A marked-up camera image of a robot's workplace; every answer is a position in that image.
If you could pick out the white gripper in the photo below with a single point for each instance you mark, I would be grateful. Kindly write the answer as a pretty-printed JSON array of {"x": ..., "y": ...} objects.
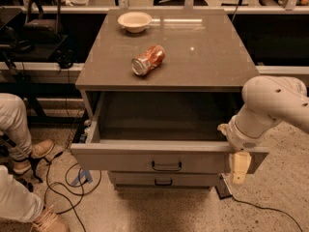
[{"x": 238, "y": 138}]

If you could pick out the grey top drawer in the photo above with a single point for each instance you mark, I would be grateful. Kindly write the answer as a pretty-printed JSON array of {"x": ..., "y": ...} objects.
[{"x": 158, "y": 132}]

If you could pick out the grey drawer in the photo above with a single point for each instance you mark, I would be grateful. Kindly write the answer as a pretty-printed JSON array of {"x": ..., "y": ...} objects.
[
  {"x": 158, "y": 132},
  {"x": 145, "y": 179}
]

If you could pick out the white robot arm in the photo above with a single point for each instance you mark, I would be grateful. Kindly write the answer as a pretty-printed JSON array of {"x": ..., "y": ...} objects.
[{"x": 267, "y": 101}]

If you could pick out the grey drawer cabinet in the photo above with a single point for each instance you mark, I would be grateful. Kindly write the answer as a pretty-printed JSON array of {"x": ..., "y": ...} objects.
[{"x": 203, "y": 54}]

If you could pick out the grey bottom drawer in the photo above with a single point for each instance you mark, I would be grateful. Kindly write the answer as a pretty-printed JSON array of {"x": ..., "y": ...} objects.
[{"x": 145, "y": 179}]

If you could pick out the black floor power box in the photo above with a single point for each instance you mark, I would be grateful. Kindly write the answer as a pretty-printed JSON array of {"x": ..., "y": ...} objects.
[{"x": 223, "y": 189}]

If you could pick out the crushed red soda can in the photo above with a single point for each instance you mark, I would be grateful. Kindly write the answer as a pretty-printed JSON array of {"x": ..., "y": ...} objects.
[{"x": 148, "y": 60}]

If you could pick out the blue tape mark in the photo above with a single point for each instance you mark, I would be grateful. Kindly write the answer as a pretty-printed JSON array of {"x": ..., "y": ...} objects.
[{"x": 83, "y": 177}]

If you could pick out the crate of small items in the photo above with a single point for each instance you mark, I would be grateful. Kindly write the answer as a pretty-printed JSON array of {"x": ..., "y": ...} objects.
[{"x": 82, "y": 130}]

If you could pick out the white bowl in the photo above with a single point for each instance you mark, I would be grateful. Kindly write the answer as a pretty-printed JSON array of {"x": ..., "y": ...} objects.
[{"x": 135, "y": 22}]

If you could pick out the tan shoe upper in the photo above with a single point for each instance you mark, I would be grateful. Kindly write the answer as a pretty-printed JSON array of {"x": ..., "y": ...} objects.
[{"x": 37, "y": 151}]

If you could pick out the tan shoe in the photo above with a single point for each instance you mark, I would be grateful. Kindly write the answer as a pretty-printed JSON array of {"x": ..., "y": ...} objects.
[
  {"x": 49, "y": 221},
  {"x": 37, "y": 151}
]

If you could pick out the black headphones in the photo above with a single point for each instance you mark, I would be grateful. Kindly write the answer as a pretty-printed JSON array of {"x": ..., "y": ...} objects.
[{"x": 65, "y": 59}]

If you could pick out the tan shoe lower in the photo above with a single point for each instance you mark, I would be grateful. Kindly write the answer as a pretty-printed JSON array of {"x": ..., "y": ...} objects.
[{"x": 49, "y": 221}]

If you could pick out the person leg white trousers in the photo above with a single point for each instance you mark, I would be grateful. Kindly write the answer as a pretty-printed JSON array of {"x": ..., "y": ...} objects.
[{"x": 13, "y": 121}]

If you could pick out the black chair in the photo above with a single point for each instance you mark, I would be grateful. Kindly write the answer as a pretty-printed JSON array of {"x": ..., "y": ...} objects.
[{"x": 30, "y": 30}]

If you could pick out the person leg lower white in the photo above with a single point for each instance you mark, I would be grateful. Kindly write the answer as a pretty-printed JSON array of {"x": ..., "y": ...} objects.
[{"x": 16, "y": 201}]

